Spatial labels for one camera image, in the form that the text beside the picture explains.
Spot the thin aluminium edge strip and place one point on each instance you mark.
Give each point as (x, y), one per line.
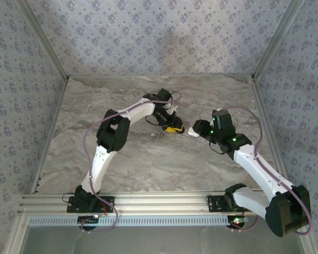
(159, 76)

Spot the white earbud charging case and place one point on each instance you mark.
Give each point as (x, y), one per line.
(192, 133)

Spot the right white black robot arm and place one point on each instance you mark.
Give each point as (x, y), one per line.
(259, 166)

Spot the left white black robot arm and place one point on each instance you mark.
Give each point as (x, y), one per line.
(100, 169)

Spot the black controller board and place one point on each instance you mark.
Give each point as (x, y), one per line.
(87, 219)
(236, 225)

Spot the aluminium frame leg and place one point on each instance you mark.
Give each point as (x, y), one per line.
(309, 244)
(18, 235)

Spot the aluminium frame post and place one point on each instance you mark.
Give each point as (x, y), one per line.
(274, 39)
(46, 39)

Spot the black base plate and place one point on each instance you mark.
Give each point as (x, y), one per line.
(110, 201)
(214, 206)

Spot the aluminium mounting rail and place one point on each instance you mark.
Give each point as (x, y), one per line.
(161, 203)

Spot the aluminium side rail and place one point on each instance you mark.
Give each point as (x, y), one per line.
(51, 132)
(262, 105)

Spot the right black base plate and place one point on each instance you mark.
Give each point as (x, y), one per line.
(214, 206)

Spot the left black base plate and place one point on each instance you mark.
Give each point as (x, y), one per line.
(110, 201)

